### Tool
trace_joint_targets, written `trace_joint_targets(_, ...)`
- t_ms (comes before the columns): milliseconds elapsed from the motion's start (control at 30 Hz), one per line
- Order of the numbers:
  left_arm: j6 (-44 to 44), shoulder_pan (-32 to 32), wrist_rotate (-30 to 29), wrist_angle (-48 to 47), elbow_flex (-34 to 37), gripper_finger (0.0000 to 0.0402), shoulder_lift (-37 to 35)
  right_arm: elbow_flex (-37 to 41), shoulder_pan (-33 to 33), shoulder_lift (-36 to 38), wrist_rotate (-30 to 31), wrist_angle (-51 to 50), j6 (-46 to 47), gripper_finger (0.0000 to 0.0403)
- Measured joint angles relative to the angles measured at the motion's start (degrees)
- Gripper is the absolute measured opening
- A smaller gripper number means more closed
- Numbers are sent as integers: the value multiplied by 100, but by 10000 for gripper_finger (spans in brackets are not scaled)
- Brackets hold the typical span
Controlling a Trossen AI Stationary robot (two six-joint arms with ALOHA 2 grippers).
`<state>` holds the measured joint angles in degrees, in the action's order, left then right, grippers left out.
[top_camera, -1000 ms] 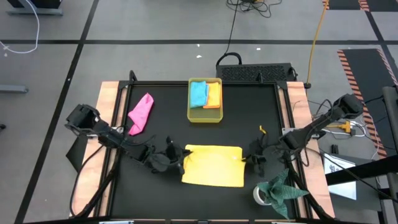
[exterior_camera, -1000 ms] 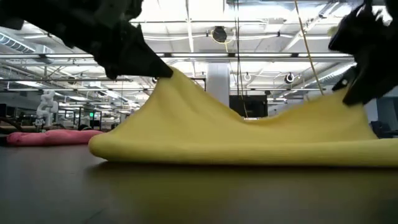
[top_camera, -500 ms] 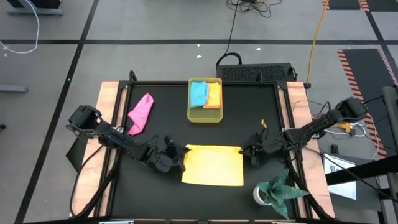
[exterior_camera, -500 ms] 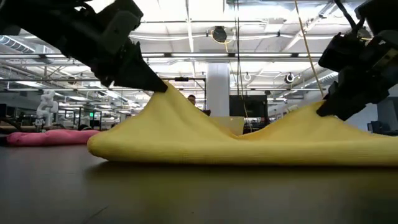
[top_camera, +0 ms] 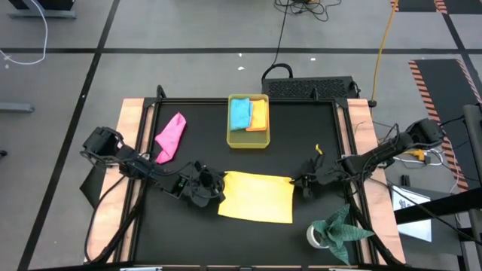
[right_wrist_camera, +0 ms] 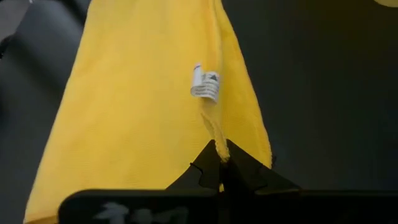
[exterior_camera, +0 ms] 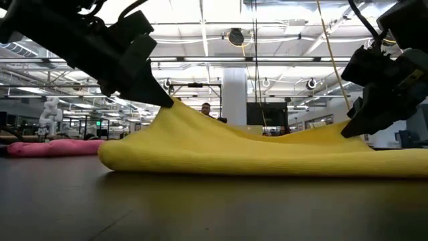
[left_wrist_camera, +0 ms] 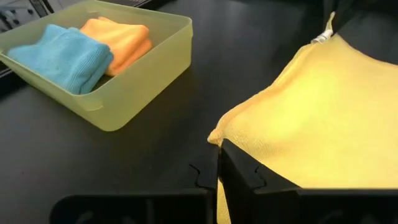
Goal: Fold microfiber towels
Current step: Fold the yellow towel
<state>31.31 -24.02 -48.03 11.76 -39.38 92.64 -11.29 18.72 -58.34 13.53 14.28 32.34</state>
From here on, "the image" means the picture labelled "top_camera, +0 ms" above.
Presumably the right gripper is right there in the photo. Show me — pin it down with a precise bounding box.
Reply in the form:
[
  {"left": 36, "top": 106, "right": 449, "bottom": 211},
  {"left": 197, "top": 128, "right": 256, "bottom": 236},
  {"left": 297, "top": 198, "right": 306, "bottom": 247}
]
[{"left": 288, "top": 157, "right": 342, "bottom": 199}]

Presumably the black camera stand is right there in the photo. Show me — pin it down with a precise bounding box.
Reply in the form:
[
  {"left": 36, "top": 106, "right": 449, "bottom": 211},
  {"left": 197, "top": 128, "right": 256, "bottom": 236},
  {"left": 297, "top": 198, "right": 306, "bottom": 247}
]
[{"left": 393, "top": 104, "right": 482, "bottom": 271}]

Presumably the yellow microfiber towel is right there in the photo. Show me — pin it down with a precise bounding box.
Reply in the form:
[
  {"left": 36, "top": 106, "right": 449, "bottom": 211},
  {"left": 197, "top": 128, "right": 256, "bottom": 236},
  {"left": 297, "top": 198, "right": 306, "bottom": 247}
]
[{"left": 217, "top": 170, "right": 295, "bottom": 224}]

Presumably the yellow-green plastic bin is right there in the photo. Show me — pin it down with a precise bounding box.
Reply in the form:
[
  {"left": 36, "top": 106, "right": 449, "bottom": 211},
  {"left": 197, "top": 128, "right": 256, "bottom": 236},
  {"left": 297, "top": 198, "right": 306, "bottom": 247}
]
[{"left": 226, "top": 93, "right": 271, "bottom": 150}]

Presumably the white paper sheet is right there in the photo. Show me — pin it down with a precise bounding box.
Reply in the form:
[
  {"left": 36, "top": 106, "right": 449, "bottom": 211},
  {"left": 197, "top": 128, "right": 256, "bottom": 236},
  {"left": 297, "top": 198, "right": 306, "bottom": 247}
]
[{"left": 391, "top": 185, "right": 433, "bottom": 242}]

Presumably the black frame strut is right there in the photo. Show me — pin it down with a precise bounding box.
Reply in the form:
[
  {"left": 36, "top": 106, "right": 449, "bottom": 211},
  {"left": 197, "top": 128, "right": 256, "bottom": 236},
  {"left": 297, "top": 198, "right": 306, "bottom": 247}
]
[
  {"left": 84, "top": 176, "right": 148, "bottom": 264},
  {"left": 344, "top": 180, "right": 400, "bottom": 266}
]

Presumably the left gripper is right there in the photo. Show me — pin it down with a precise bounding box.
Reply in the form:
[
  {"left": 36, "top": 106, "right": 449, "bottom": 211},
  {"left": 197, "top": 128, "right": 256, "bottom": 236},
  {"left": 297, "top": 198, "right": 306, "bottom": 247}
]
[{"left": 175, "top": 160, "right": 227, "bottom": 209}]

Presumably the grey desk foot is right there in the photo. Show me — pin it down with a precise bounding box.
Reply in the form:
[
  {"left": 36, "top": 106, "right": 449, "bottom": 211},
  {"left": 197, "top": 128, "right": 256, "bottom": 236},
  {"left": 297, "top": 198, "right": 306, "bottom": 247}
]
[
  {"left": 0, "top": 102, "right": 35, "bottom": 114},
  {"left": 8, "top": 0, "right": 77, "bottom": 19}
]

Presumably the black striped floor mat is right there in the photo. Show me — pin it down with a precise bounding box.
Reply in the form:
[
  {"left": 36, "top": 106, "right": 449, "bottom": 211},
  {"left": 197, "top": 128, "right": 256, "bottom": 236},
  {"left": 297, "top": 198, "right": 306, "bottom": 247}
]
[
  {"left": 408, "top": 58, "right": 482, "bottom": 193},
  {"left": 390, "top": 0, "right": 482, "bottom": 14}
]

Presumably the orange microfiber towel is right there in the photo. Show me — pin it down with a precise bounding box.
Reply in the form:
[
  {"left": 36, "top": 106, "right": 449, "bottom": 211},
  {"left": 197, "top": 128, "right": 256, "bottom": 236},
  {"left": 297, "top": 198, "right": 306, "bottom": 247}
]
[{"left": 246, "top": 99, "right": 269, "bottom": 132}]

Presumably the snake plant in white pot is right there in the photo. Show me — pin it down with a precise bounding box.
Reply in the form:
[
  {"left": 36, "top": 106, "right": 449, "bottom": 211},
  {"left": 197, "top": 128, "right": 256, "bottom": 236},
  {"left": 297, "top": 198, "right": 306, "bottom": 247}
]
[{"left": 306, "top": 204, "right": 376, "bottom": 266}]

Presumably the black cable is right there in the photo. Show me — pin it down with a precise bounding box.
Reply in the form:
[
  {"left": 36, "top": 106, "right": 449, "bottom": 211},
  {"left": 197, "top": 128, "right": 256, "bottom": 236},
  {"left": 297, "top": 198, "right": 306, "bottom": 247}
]
[{"left": 261, "top": 0, "right": 342, "bottom": 82}]

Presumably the orange cable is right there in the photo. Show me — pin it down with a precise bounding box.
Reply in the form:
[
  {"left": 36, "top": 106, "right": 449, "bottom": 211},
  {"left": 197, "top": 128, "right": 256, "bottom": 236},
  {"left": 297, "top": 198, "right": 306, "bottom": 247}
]
[{"left": 370, "top": 0, "right": 399, "bottom": 107}]

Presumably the pink microfiber towel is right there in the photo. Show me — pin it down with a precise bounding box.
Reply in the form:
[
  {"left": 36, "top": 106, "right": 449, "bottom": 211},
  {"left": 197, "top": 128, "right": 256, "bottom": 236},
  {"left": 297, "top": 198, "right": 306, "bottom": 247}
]
[{"left": 154, "top": 111, "right": 188, "bottom": 165}]

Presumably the black computer tower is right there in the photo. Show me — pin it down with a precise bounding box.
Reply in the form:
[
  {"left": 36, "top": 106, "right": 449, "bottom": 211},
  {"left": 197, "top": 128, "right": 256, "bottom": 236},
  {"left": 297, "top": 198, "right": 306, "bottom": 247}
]
[{"left": 261, "top": 76, "right": 358, "bottom": 100}]

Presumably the blue microfiber towel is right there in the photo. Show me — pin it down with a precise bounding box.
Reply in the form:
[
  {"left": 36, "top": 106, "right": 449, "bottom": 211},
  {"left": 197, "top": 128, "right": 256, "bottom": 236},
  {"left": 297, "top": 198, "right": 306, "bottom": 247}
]
[{"left": 230, "top": 98, "right": 254, "bottom": 132}]

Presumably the white cable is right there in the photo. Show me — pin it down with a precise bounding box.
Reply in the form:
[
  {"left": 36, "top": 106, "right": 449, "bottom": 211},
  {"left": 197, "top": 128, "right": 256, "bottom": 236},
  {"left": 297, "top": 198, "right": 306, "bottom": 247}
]
[{"left": 0, "top": 0, "right": 50, "bottom": 66}]

